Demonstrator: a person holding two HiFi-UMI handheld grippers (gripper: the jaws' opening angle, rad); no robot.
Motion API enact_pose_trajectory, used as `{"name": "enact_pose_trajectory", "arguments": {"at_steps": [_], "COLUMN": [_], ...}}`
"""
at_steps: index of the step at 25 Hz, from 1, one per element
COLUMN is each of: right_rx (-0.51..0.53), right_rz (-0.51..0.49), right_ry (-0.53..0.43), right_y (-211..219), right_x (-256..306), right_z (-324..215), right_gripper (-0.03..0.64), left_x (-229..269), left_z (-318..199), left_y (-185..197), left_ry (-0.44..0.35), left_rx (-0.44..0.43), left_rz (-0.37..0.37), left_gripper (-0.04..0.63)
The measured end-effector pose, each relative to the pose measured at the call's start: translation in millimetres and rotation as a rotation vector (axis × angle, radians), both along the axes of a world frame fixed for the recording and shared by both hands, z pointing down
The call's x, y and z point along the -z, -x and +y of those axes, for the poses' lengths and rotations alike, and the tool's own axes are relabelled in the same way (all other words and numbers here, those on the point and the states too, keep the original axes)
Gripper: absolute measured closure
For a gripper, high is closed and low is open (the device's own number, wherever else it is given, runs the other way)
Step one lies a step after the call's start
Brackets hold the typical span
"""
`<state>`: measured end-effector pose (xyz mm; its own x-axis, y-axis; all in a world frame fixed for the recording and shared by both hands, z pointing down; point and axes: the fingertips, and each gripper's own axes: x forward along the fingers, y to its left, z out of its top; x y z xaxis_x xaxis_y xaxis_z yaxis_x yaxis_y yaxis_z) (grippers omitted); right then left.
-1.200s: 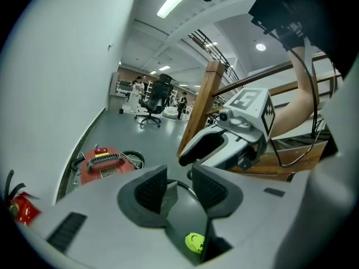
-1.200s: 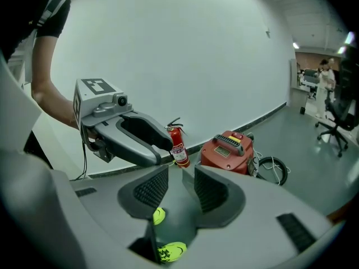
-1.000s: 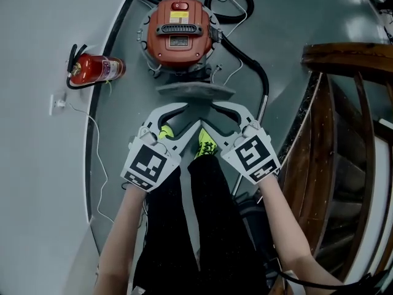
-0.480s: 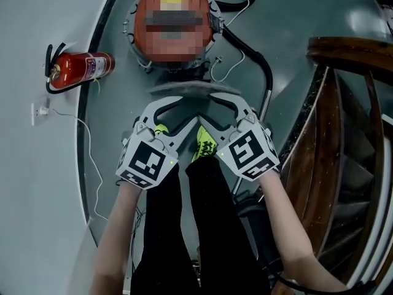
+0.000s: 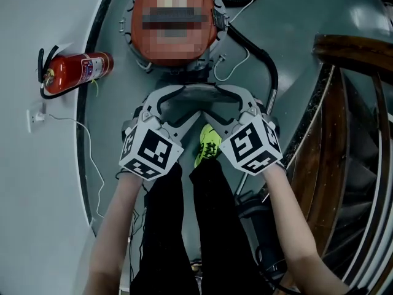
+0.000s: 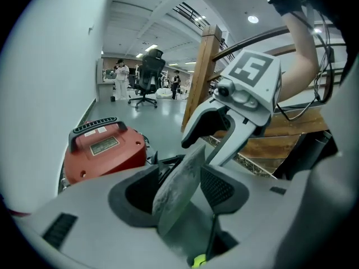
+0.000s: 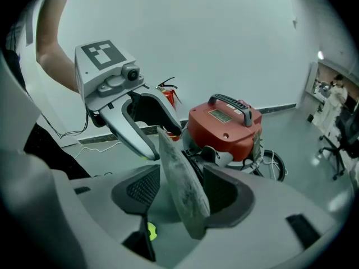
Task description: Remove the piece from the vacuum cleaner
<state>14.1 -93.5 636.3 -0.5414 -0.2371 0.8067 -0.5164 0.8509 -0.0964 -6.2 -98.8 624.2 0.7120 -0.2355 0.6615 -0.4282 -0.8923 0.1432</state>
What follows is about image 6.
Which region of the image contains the wooden newel post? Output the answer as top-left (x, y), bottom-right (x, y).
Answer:
top-left (181, 24), bottom-right (223, 133)

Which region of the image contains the wooden stair handrail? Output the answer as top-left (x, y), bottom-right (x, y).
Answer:
top-left (211, 26), bottom-right (292, 62)

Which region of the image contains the red vacuum cleaner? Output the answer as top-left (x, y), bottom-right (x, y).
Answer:
top-left (63, 115), bottom-right (149, 185)

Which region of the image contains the black office chair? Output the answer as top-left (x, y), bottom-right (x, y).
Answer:
top-left (127, 48), bottom-right (167, 111)

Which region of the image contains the grey cabinet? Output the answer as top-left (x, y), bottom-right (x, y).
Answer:
top-left (96, 57), bottom-right (116, 101)

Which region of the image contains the grey cloth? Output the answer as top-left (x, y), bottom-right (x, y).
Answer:
top-left (152, 143), bottom-right (208, 236)

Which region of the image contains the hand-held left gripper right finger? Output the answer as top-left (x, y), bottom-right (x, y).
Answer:
top-left (199, 164), bottom-right (291, 263)

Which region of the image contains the person's black top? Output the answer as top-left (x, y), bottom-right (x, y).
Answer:
top-left (301, 0), bottom-right (357, 75)

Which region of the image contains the person's neon left shoe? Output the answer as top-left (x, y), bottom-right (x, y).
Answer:
top-left (191, 254), bottom-right (208, 269)

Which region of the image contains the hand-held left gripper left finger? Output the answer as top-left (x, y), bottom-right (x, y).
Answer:
top-left (30, 164), bottom-right (191, 269)

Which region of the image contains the black balcony railing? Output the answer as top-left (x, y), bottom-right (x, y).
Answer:
top-left (171, 1), bottom-right (211, 29)

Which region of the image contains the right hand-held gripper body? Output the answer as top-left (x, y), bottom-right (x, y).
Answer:
top-left (212, 49), bottom-right (282, 128)

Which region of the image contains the person's right forearm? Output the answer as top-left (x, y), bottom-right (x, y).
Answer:
top-left (276, 10), bottom-right (321, 104)

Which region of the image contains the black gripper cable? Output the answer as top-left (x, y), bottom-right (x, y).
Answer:
top-left (273, 1), bottom-right (336, 122)

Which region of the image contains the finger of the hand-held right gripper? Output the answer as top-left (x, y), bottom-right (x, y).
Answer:
top-left (181, 99), bottom-right (233, 149)
top-left (214, 113), bottom-right (257, 168)

